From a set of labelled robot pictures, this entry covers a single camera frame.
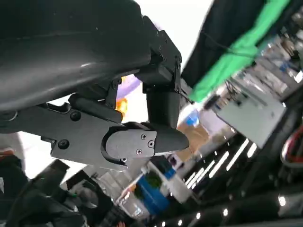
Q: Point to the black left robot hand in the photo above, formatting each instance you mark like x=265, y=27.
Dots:
x=59, y=59

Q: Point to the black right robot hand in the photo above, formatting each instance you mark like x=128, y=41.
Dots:
x=42, y=203

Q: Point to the orange and white bread roll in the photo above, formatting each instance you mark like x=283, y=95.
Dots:
x=6, y=150
x=122, y=105

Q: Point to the blue box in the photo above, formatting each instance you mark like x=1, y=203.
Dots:
x=151, y=196

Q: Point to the brown cardboard box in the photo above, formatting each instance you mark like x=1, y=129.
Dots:
x=194, y=138

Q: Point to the green cloth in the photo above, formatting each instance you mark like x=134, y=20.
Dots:
x=225, y=63

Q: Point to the white machine housing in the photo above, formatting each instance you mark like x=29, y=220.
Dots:
x=255, y=118

